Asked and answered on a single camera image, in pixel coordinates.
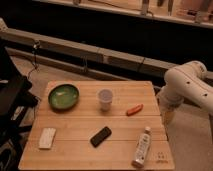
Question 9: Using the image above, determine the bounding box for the orange sausage toy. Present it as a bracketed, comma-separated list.
[126, 104, 143, 116]

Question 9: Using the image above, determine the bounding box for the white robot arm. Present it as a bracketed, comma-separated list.
[156, 61, 213, 125]

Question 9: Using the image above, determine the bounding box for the black rectangular phone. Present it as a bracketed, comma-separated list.
[90, 127, 112, 147]

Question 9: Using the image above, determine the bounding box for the white plastic bottle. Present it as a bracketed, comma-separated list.
[132, 126, 151, 168]

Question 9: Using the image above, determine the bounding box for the black hanging cable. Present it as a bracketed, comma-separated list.
[27, 39, 42, 80]

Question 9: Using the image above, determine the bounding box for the translucent plastic cup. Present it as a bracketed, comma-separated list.
[98, 89, 113, 111]

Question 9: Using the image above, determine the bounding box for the grey metal rail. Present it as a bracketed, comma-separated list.
[0, 28, 175, 76]

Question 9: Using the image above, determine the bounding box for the green ceramic bowl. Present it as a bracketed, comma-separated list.
[48, 84, 79, 110]

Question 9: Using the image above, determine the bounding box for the black equipment stand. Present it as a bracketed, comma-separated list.
[0, 39, 38, 171]

